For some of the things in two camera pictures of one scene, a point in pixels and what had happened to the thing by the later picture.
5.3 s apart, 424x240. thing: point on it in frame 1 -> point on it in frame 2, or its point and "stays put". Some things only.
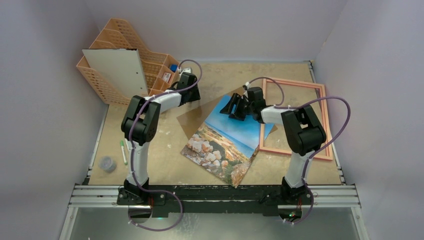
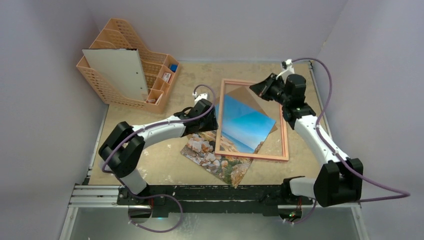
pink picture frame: [328, 133] -> [218, 127]
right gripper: [239, 106] -> [265, 88]
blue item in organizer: [173, 67] stays put
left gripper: [196, 96] -> [212, 124]
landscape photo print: [222, 147] stays put
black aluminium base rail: [140, 200] stays put
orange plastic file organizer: [160, 70] stays put
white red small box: [166, 76] stays put
